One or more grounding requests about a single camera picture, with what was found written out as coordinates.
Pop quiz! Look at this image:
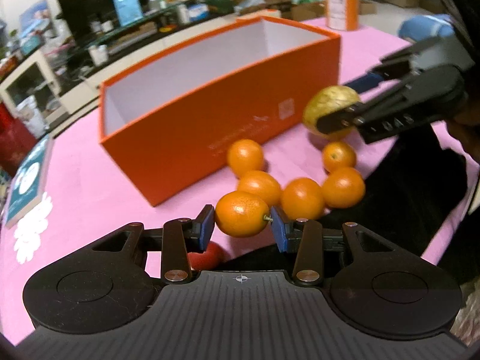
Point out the yellow-green passion fruit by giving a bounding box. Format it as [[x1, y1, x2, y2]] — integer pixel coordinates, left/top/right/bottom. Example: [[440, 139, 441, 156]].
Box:
[[302, 85, 360, 141]]

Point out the red cherry tomato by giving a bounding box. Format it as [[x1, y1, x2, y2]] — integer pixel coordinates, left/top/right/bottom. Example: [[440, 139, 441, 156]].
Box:
[[188, 242, 224, 272]]

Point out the kumquat small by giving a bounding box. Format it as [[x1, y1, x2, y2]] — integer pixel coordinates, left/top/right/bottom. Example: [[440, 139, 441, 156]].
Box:
[[322, 141, 357, 173]]

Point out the kumquat top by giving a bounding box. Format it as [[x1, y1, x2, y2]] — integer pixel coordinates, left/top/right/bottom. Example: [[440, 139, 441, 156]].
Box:
[[227, 139, 265, 178]]

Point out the orange white canister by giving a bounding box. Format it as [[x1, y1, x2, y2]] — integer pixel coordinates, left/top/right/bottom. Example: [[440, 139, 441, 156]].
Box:
[[325, 0, 360, 31]]

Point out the pink flowered tablecloth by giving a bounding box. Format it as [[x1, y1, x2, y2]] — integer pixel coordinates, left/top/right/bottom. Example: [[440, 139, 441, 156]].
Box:
[[1, 26, 479, 345]]

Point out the black sleeve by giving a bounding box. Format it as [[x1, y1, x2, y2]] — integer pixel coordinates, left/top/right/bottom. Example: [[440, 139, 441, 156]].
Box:
[[214, 117, 480, 285]]

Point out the orange cardboard box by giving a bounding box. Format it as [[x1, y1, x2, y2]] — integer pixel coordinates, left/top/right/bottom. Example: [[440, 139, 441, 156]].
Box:
[[99, 16, 341, 206]]

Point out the teal book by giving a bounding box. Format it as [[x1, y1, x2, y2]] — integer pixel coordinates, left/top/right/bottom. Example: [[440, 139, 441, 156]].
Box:
[[2, 135, 54, 228]]

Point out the white TV cabinet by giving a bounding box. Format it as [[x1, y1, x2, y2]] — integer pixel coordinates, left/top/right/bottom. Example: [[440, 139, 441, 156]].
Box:
[[48, 44, 159, 140]]

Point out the red paper bag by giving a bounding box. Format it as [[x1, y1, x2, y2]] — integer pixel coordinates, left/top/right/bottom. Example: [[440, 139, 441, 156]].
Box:
[[0, 102, 38, 177]]

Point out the white glass door cabinet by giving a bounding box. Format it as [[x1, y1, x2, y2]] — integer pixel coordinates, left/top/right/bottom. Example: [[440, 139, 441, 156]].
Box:
[[1, 49, 68, 125]]

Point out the blue card on shelf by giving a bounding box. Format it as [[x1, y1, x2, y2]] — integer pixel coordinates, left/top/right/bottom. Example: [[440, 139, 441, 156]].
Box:
[[113, 0, 143, 27]]

